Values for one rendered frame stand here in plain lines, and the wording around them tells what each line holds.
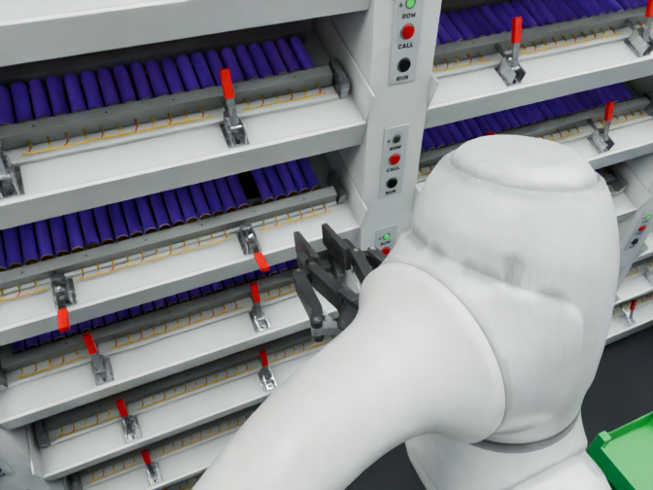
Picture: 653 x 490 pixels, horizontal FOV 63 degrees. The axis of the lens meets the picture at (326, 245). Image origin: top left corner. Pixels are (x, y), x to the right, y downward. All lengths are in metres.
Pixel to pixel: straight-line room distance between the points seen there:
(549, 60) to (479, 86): 0.15
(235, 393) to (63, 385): 0.32
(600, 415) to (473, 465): 1.50
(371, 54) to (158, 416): 0.76
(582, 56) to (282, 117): 0.52
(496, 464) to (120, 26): 0.51
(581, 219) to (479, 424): 0.11
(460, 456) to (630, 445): 1.08
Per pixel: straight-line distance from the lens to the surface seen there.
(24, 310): 0.83
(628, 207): 1.36
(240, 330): 0.95
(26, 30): 0.61
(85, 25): 0.61
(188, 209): 0.83
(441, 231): 0.26
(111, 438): 1.11
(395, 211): 0.87
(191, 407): 1.10
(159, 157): 0.69
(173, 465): 1.26
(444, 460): 0.37
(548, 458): 0.36
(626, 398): 1.92
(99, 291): 0.81
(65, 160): 0.71
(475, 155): 0.27
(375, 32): 0.70
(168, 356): 0.94
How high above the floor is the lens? 1.44
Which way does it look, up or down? 43 degrees down
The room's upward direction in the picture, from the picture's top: straight up
